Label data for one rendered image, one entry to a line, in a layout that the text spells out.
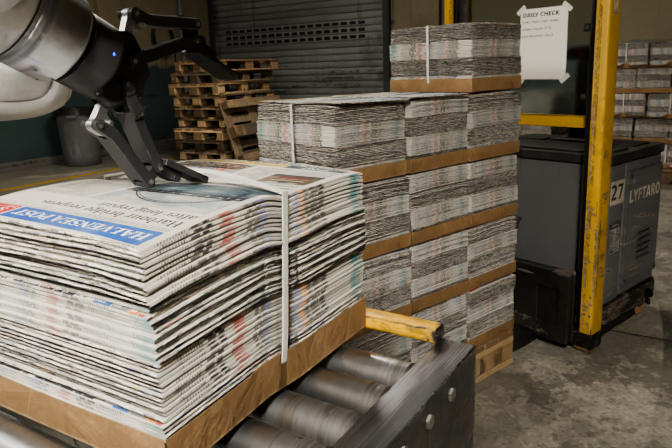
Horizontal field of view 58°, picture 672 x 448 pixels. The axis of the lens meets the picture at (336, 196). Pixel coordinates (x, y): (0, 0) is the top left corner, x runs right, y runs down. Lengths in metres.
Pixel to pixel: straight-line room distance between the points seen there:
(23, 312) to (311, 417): 0.32
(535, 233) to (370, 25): 6.53
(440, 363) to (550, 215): 2.02
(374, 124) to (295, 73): 7.98
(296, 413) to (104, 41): 0.43
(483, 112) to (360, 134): 0.56
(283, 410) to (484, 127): 1.58
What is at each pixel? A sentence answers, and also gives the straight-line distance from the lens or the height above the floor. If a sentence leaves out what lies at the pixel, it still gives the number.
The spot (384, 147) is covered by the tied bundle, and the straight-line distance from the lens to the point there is 1.78.
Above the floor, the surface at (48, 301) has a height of 0.95.
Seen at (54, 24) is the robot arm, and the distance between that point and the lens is 0.59.
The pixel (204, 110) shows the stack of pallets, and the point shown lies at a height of 0.67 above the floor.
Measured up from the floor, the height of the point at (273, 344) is 0.86.
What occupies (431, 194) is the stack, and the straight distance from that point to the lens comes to 1.96.
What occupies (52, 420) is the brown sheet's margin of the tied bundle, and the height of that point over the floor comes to 0.82.
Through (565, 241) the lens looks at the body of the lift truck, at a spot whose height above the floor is 0.41.
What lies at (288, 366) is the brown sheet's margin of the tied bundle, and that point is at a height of 0.83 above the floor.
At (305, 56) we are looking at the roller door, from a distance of 9.60.
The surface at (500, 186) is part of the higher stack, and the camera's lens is 2.26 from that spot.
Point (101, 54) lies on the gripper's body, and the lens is 0.62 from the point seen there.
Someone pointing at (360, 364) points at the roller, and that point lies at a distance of 0.80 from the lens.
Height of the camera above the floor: 1.16
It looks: 12 degrees down
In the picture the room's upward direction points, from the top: 2 degrees counter-clockwise
